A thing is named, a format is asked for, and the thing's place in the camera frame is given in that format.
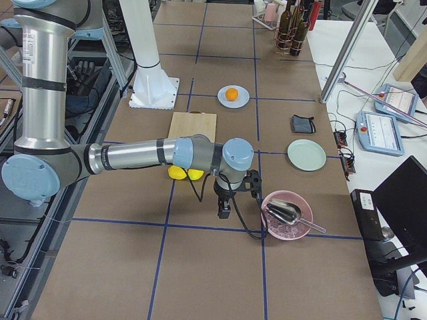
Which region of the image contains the dark brown wine bottle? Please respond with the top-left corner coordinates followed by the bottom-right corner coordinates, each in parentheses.
top-left (278, 1), bottom-right (292, 46)

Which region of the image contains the pink bowl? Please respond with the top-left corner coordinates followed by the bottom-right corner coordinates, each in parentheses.
top-left (262, 190), bottom-right (314, 241)

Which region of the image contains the grey folded cloth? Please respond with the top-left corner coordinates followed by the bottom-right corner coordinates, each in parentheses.
top-left (291, 115), bottom-right (316, 134)

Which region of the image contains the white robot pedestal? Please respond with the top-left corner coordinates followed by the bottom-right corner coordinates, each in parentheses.
top-left (119, 0), bottom-right (179, 110)

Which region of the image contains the dark green wine bottle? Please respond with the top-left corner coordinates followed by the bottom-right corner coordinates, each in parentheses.
top-left (290, 15), bottom-right (309, 56)

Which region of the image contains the yellow lemon outer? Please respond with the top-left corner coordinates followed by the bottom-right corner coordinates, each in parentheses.
top-left (167, 165), bottom-right (187, 180)

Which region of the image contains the teach pendant tablet far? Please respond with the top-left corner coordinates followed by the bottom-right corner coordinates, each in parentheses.
top-left (374, 83), bottom-right (419, 121)

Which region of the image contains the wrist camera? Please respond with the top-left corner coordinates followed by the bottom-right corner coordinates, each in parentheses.
top-left (245, 169), bottom-right (262, 199)

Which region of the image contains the orange fruit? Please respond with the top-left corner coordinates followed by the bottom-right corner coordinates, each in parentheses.
top-left (225, 87), bottom-right (239, 101)

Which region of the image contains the pink cup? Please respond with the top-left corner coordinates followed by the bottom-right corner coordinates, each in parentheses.
top-left (264, 3), bottom-right (277, 23)

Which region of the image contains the light blue plate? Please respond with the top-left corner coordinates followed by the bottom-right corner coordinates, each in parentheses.
top-left (217, 85), bottom-right (250, 109)

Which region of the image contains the reacher grabber stick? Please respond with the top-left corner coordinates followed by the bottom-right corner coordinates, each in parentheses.
top-left (338, 77), bottom-right (426, 128)

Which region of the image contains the yellow lemon near board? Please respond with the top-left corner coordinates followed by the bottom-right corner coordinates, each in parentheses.
top-left (187, 169), bottom-right (205, 181)

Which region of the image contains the copper wire bottle rack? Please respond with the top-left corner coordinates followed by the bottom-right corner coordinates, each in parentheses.
top-left (274, 31), bottom-right (294, 55)

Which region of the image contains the metal scoop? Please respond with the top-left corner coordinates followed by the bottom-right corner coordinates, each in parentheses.
top-left (266, 199), bottom-right (326, 234)

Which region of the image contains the light green plate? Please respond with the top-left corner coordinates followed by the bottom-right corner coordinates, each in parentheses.
top-left (287, 139), bottom-right (327, 171)

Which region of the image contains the white cup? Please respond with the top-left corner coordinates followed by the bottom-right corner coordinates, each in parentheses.
top-left (254, 0), bottom-right (266, 15)

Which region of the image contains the teach pendant tablet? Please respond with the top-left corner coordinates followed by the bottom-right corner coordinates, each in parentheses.
top-left (356, 111), bottom-right (404, 157)
top-left (374, 83), bottom-right (419, 121)

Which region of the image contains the red thermos bottle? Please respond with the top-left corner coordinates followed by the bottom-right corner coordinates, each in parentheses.
top-left (308, 0), bottom-right (323, 31)

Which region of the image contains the bamboo cutting board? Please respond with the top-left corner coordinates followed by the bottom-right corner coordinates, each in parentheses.
top-left (168, 112), bottom-right (217, 142)

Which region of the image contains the aluminium frame post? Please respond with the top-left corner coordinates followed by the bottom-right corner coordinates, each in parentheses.
top-left (320, 0), bottom-right (378, 104)

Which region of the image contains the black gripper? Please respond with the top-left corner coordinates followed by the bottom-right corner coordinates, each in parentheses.
top-left (213, 175), bottom-right (248, 219)

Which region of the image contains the black computer monitor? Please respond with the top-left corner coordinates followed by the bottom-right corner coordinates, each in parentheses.
top-left (370, 155), bottom-right (426, 279)

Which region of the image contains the olive wine bottle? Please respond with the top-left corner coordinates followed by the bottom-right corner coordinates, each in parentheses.
top-left (290, 0), bottom-right (304, 34)

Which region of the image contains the white wire cup rack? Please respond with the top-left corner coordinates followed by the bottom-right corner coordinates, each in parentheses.
top-left (252, 0), bottom-right (283, 30)

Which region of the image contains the teach pendant tablet near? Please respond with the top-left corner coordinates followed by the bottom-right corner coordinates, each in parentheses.
top-left (356, 111), bottom-right (404, 157)

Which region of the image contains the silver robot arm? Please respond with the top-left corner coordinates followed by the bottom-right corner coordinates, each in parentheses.
top-left (1, 1), bottom-right (254, 218)

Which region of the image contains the black desktop box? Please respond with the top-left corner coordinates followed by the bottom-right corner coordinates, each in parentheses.
top-left (350, 189), bottom-right (395, 242)

